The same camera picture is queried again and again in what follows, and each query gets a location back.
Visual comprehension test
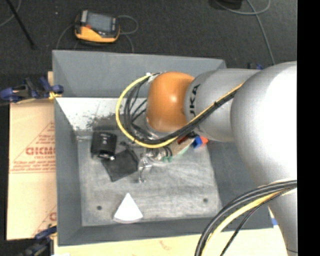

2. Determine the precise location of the white paper cone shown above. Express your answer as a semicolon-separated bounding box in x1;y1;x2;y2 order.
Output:
112;192;144;224

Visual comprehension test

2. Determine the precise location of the black box-shaped case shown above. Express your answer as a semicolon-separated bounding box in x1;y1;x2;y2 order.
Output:
90;130;118;161

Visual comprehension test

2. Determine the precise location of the dark grey cloth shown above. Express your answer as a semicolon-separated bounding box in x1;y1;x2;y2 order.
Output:
100;148;140;183

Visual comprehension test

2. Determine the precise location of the grey metal bin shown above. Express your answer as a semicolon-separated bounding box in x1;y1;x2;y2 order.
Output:
51;49;275;246

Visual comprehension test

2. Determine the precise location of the blue and orange small toy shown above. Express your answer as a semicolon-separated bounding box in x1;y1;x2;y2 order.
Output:
192;135;209;149

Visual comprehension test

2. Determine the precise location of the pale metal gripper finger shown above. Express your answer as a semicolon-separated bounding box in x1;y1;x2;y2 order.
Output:
137;159;146;184
143;157;153;183

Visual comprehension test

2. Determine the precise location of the brown cardboard board red print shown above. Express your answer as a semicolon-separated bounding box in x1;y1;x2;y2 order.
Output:
6;99;58;241

